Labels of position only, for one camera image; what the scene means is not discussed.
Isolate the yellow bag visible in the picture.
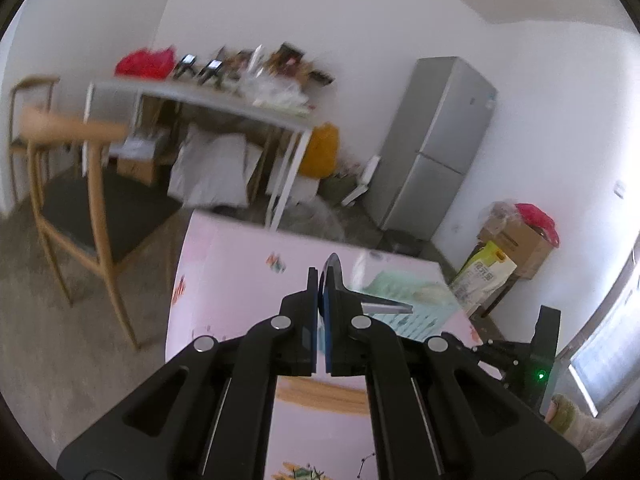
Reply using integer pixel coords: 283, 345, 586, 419
299, 122, 341, 179

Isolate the black device with screen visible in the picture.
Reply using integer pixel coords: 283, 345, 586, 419
199, 59, 226, 86
172, 54, 198, 80

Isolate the dark picture box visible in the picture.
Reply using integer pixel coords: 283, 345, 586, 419
270, 42, 307, 76

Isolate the white bag on small box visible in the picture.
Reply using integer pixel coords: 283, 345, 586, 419
120, 130, 171, 158

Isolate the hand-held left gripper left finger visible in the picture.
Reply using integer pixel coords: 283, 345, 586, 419
56, 266, 321, 480

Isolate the thick wooden utensil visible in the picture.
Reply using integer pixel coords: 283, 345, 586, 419
275, 379, 371, 416

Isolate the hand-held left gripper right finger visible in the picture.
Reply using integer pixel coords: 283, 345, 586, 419
325, 282, 587, 480

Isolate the yellow and white sack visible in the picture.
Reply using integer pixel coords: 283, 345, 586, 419
450, 240, 518, 313

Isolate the large cardboard box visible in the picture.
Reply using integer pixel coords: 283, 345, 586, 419
477, 220, 553, 281

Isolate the red plastic bag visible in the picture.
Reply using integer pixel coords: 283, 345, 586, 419
115, 47, 178, 81

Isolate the wooden chair with dark seat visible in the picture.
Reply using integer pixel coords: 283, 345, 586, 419
20, 107, 183, 351

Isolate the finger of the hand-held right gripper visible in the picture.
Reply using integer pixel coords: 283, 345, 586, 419
467, 339, 518, 376

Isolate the white board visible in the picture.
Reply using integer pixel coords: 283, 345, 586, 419
341, 155, 381, 207

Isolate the pile of white plastic bags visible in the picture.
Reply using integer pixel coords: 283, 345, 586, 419
240, 77, 316, 116

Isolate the small cardboard box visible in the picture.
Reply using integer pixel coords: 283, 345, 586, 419
116, 155, 161, 186

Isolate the mint green plastic basket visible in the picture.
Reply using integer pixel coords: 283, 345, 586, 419
360, 270, 463, 342

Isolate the window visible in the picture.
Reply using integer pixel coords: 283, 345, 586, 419
570, 280, 640, 418

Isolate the large white sack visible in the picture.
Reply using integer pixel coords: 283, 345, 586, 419
167, 125, 263, 208

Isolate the wooden chair with curved back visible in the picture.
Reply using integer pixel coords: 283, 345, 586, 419
9, 76, 61, 211

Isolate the silver refrigerator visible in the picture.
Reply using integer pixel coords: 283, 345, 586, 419
362, 56, 498, 242

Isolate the red bag on cardboard box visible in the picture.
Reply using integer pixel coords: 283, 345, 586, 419
515, 203, 560, 248

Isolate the pink printed tablecloth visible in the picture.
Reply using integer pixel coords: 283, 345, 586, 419
165, 210, 486, 480

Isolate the white table with white legs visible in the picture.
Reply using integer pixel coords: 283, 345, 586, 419
82, 80, 316, 233

